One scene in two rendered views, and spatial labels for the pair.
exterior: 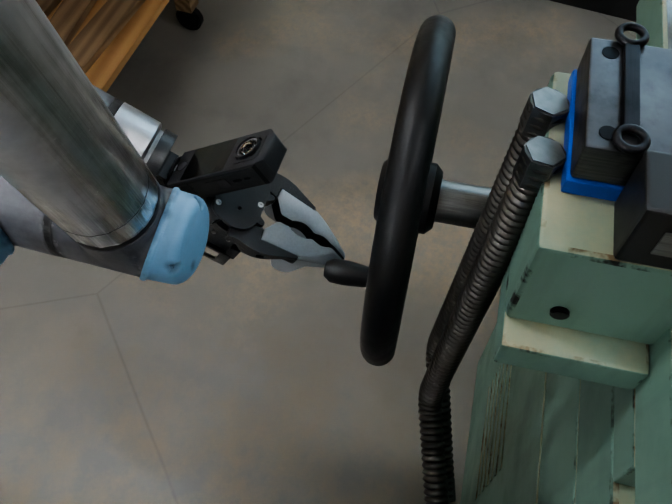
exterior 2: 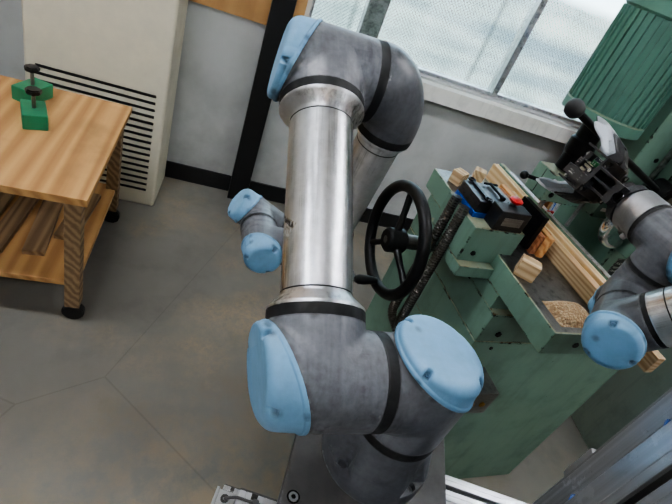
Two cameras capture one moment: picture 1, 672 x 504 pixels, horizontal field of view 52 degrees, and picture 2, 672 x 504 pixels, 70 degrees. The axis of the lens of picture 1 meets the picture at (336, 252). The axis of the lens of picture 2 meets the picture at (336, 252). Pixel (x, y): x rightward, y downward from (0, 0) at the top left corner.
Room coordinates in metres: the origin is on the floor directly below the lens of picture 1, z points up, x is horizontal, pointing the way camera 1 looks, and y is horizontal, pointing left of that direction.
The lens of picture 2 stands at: (-0.34, 0.67, 1.40)
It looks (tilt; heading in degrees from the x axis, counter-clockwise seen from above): 35 degrees down; 320
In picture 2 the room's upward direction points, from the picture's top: 23 degrees clockwise
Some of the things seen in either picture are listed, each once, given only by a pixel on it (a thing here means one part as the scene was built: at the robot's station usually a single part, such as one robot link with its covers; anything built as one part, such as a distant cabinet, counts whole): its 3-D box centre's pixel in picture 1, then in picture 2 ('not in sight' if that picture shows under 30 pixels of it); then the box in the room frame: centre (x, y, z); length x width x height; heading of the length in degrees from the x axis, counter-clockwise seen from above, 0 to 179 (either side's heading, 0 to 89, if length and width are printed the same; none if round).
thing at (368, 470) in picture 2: not in sight; (386, 433); (-0.12, 0.28, 0.87); 0.15 x 0.15 x 0.10
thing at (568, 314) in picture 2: not in sight; (572, 311); (-0.01, -0.24, 0.91); 0.10 x 0.07 x 0.02; 77
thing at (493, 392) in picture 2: not in sight; (463, 390); (0.04, -0.20, 0.58); 0.12 x 0.08 x 0.08; 77
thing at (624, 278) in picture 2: not in sight; (626, 299); (-0.11, -0.11, 1.06); 0.11 x 0.08 x 0.11; 115
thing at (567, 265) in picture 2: not in sight; (567, 265); (0.10, -0.36, 0.92); 0.56 x 0.02 x 0.04; 167
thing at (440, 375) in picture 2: not in sight; (418, 381); (-0.12, 0.29, 0.98); 0.13 x 0.12 x 0.14; 74
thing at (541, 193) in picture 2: not in sight; (560, 187); (0.26, -0.41, 1.03); 0.14 x 0.07 x 0.09; 77
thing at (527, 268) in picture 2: not in sight; (527, 268); (0.11, -0.22, 0.92); 0.04 x 0.04 x 0.04; 37
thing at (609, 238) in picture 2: not in sight; (623, 226); (0.12, -0.49, 1.02); 0.12 x 0.03 x 0.12; 77
